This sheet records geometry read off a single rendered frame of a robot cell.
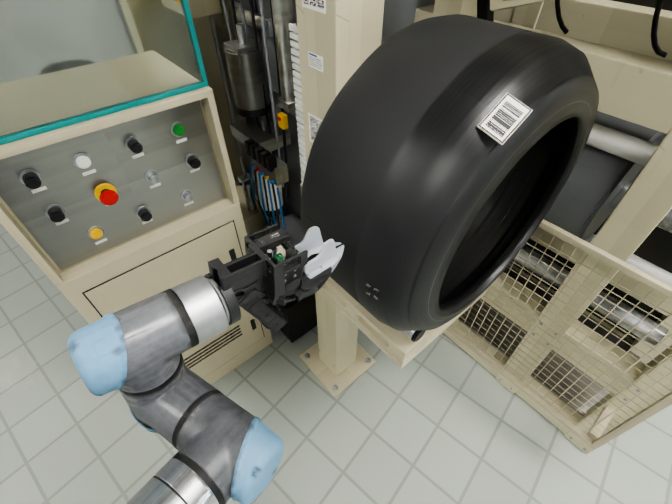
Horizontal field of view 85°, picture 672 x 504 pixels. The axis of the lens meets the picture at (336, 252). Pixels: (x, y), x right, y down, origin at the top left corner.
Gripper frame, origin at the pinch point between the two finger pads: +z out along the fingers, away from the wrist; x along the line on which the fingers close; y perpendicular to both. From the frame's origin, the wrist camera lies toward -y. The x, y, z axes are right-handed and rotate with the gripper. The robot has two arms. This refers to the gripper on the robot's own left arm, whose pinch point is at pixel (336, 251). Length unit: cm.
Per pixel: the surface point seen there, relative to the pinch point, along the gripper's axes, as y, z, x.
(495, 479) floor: -117, 59, -45
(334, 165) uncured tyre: 10.3, 4.9, 7.5
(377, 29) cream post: 23.7, 32.5, 28.1
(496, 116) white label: 22.3, 15.8, -9.9
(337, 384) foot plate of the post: -119, 37, 24
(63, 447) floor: -133, -66, 78
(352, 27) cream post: 24.4, 25.4, 28.1
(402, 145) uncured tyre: 16.8, 8.4, -1.9
